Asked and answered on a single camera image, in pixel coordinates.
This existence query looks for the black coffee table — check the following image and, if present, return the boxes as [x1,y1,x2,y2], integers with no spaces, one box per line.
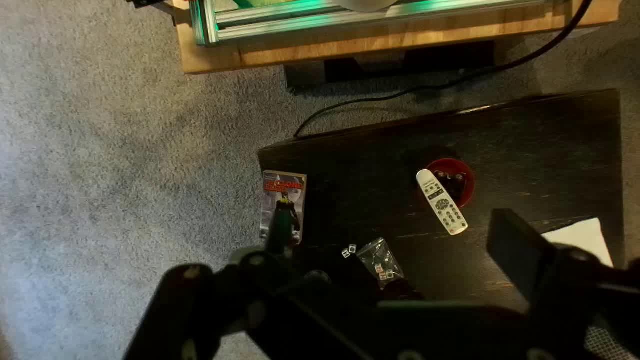
[258,91,625,310]

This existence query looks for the red round coaster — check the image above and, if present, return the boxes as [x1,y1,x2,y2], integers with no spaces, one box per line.
[427,159,475,208]

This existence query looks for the white remote control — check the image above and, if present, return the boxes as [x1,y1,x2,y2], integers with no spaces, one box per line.
[416,169,468,236]

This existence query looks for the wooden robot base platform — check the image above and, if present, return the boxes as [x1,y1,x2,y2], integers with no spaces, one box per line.
[163,0,624,76]

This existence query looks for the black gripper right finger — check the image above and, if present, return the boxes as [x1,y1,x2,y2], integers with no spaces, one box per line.
[485,208,640,315]

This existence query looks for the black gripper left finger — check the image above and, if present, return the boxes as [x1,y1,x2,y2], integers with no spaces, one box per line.
[124,265,219,360]

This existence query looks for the black floor cable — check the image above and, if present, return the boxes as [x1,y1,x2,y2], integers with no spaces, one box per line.
[291,0,594,141]

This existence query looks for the white paper sheet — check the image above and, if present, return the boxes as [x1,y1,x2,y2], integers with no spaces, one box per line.
[544,219,613,268]

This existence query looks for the dvd case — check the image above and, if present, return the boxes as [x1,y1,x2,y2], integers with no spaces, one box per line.
[260,170,305,247]

